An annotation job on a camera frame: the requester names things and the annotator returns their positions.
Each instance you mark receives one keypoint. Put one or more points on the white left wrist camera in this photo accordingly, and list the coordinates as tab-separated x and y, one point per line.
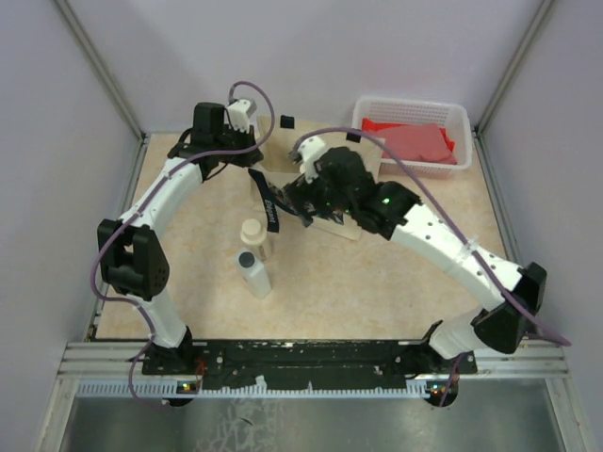
239	114

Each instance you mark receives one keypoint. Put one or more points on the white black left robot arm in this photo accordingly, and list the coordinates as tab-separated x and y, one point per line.
131	258

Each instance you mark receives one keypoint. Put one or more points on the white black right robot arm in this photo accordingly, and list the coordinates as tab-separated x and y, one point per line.
506	292

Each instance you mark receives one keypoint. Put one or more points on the white plastic mesh basket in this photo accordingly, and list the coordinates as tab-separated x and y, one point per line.
452	117

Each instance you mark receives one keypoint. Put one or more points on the beige canvas tote bag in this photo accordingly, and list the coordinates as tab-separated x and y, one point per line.
279	170

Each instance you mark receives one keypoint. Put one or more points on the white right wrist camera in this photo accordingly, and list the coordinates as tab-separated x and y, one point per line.
307	155

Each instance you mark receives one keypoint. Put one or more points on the white bottle dark cap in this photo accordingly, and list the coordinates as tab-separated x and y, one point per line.
254	273

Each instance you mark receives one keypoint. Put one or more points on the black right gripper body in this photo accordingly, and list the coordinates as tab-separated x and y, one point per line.
322	199

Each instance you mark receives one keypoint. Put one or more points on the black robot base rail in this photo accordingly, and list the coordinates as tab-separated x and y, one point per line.
298	365

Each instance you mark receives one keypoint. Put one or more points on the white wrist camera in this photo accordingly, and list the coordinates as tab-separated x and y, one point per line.
307	155
239	114

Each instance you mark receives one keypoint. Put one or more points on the red cloth in basket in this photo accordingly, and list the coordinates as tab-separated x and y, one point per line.
426	143

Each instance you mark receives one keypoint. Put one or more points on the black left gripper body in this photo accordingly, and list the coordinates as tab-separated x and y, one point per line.
232	138

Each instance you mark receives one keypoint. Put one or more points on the beige bottle cream cap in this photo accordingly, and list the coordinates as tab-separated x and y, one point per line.
254	235

